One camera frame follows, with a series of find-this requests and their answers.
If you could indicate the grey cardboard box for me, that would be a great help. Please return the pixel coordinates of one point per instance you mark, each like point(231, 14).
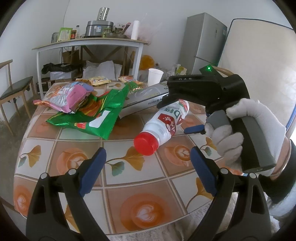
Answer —
point(144, 99)

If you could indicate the white mattress blue trim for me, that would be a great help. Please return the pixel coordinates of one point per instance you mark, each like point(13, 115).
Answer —
point(263, 54)

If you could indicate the yellow plastic bag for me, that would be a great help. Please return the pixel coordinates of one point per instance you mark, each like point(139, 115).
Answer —
point(146, 62)

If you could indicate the grey refrigerator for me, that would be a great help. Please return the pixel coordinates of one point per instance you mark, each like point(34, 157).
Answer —
point(203, 42)

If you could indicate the white gloved right hand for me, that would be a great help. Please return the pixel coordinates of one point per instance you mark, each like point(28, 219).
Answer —
point(229, 144)

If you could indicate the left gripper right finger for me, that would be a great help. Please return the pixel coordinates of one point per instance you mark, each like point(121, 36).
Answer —
point(250, 220)

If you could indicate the black bag on floor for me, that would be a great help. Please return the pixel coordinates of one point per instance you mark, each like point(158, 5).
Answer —
point(50, 67)

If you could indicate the grey rice cooker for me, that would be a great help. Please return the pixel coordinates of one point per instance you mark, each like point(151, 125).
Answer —
point(95, 29)

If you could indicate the white paper towel roll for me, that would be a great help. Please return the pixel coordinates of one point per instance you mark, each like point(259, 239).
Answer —
point(135, 30)

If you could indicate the left wooden chair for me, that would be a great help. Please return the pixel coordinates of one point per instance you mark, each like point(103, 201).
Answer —
point(15, 90)

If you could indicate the white paper cup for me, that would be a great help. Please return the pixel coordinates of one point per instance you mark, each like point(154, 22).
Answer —
point(154, 76)

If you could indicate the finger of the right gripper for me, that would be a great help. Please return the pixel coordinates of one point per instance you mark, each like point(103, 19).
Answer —
point(167, 99)
point(195, 129)

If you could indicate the patterned tablecloth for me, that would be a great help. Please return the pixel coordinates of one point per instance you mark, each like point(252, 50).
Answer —
point(133, 192)

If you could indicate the white red-capped drink bottle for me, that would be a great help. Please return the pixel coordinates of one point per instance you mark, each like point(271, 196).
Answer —
point(161, 127)

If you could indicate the green seasoning packet box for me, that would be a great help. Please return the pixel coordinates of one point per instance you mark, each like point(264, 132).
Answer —
point(64, 34)

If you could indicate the small green wrapper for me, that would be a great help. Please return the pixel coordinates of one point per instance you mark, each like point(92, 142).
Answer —
point(134, 87)

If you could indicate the green snack bag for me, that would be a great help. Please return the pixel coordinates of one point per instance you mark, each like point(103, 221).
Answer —
point(97, 117)

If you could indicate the yellow sauce packet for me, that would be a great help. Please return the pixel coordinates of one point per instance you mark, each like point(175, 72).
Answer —
point(99, 80)

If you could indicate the wooden chair black seat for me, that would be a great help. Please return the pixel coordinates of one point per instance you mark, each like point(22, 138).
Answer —
point(223, 71)

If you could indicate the white side table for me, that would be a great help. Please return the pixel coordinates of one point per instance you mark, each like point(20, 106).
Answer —
point(84, 43)

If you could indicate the pink snack bag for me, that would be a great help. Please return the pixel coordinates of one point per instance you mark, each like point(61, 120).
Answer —
point(67, 98)

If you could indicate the steel cylinder utensil holder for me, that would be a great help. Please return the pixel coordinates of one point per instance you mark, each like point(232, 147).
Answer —
point(102, 14)

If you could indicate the pink plastic bag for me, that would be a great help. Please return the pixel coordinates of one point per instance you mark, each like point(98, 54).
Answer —
point(146, 32)

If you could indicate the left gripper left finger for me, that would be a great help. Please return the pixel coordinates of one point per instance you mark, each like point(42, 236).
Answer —
point(46, 220)

